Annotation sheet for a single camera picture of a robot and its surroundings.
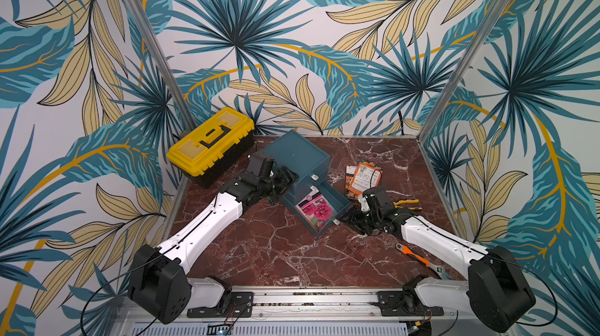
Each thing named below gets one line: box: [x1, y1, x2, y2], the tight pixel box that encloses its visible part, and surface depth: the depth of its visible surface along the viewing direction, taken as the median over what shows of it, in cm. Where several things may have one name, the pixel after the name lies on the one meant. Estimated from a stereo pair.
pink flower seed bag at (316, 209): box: [295, 185, 333, 233], surface depth 95 cm
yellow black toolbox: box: [165, 107, 256, 189], surface depth 97 cm
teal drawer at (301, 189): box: [283, 170, 329, 205], surface depth 83 cm
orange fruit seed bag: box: [347, 161, 384, 195], surface depth 106 cm
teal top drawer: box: [293, 156, 332, 194], surface depth 82 cm
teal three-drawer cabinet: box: [260, 129, 351, 237], surface depth 91 cm
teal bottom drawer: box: [293, 180, 352, 237], surface depth 97 cm
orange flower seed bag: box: [345, 164, 358, 188], surface depth 107 cm
